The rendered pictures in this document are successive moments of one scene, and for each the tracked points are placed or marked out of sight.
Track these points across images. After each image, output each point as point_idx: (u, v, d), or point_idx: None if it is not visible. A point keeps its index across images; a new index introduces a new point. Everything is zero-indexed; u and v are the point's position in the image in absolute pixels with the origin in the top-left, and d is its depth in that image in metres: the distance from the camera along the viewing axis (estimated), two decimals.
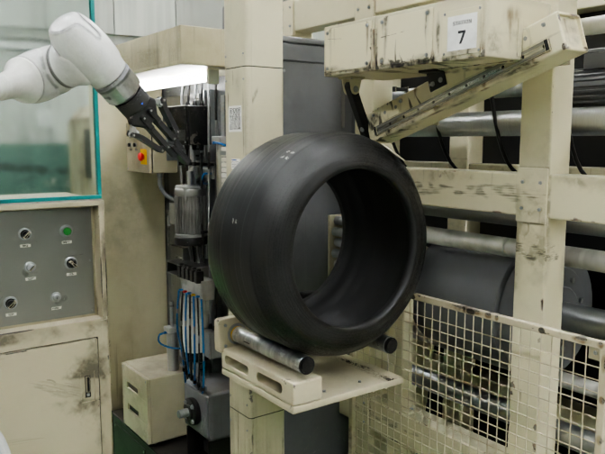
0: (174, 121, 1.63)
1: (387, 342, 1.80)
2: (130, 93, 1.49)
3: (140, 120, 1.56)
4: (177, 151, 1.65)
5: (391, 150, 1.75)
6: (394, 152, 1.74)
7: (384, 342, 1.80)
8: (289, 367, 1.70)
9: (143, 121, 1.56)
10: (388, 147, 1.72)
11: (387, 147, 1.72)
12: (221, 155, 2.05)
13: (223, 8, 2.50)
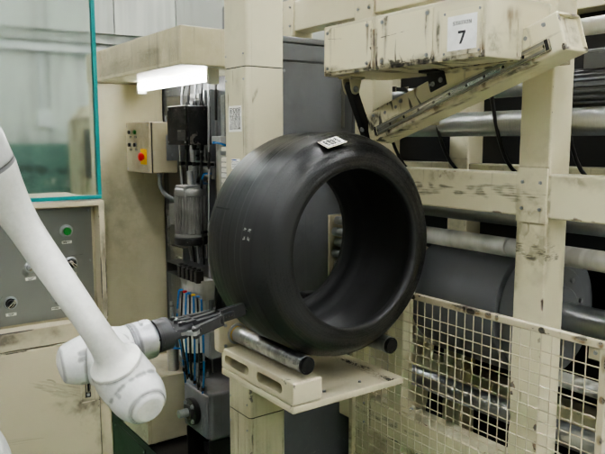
0: (214, 329, 1.55)
1: (393, 351, 1.81)
2: None
3: None
4: (227, 319, 1.62)
5: (329, 140, 1.62)
6: (333, 141, 1.61)
7: (392, 349, 1.82)
8: (295, 350, 1.71)
9: None
10: (324, 144, 1.60)
11: (323, 145, 1.60)
12: (221, 155, 2.05)
13: (223, 8, 2.50)
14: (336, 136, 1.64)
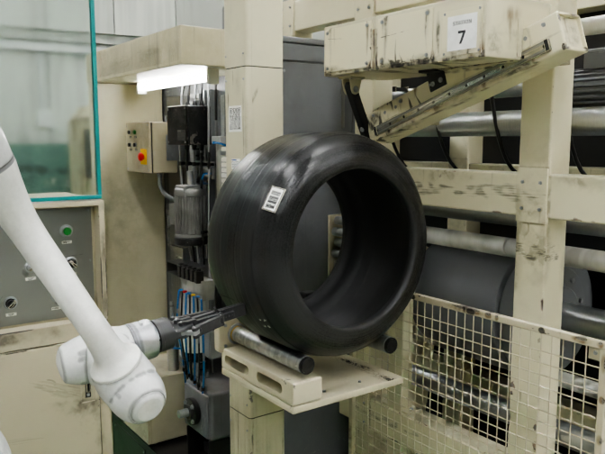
0: (214, 329, 1.55)
1: (394, 339, 1.81)
2: None
3: None
4: (227, 319, 1.62)
5: (269, 198, 1.54)
6: (275, 199, 1.53)
7: (392, 338, 1.82)
8: (284, 357, 1.69)
9: None
10: (269, 210, 1.53)
11: (269, 211, 1.53)
12: (221, 155, 2.05)
13: (223, 8, 2.50)
14: (272, 186, 1.55)
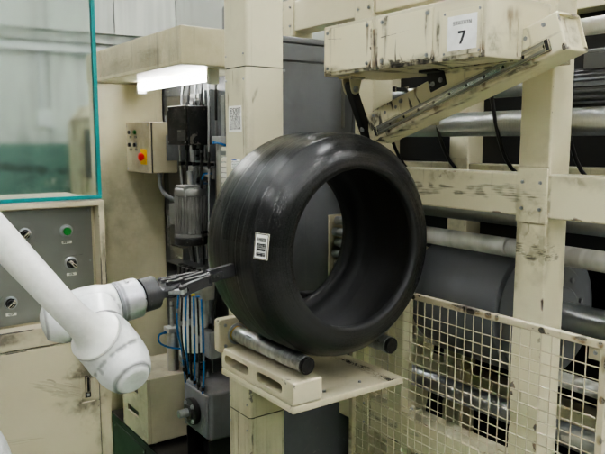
0: (202, 288, 1.52)
1: (390, 340, 1.80)
2: None
3: None
4: (215, 279, 1.59)
5: (257, 246, 1.53)
6: (262, 246, 1.53)
7: (386, 340, 1.81)
8: (284, 364, 1.69)
9: None
10: (261, 258, 1.53)
11: (261, 259, 1.53)
12: (221, 155, 2.05)
13: (223, 8, 2.50)
14: (256, 233, 1.54)
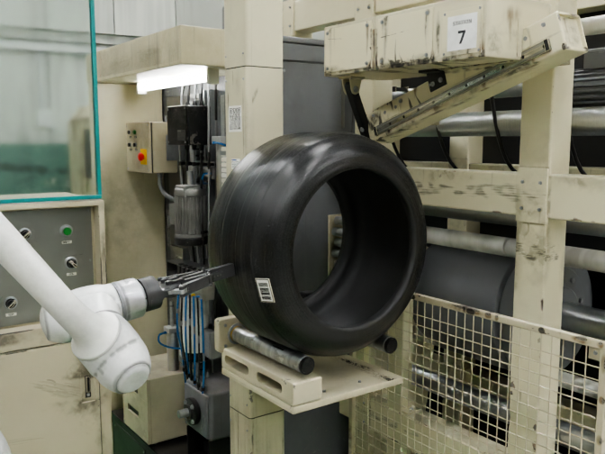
0: (202, 288, 1.52)
1: (386, 348, 1.80)
2: None
3: None
4: (215, 279, 1.59)
5: (261, 291, 1.55)
6: (266, 290, 1.54)
7: (384, 349, 1.80)
8: None
9: None
10: (268, 301, 1.55)
11: (268, 302, 1.55)
12: (221, 155, 2.05)
13: (223, 8, 2.50)
14: (256, 279, 1.55)
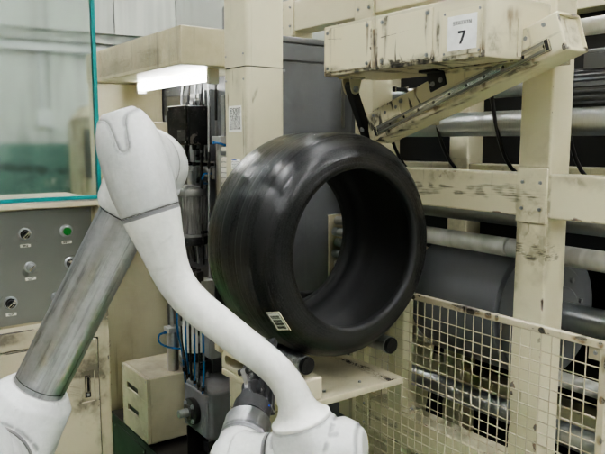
0: None
1: (394, 349, 1.82)
2: (269, 422, 1.26)
3: None
4: None
5: (275, 322, 1.58)
6: (279, 322, 1.58)
7: (393, 348, 1.83)
8: (296, 351, 1.71)
9: (267, 400, 1.34)
10: (284, 330, 1.59)
11: (284, 331, 1.59)
12: (221, 155, 2.05)
13: (223, 8, 2.50)
14: (267, 313, 1.58)
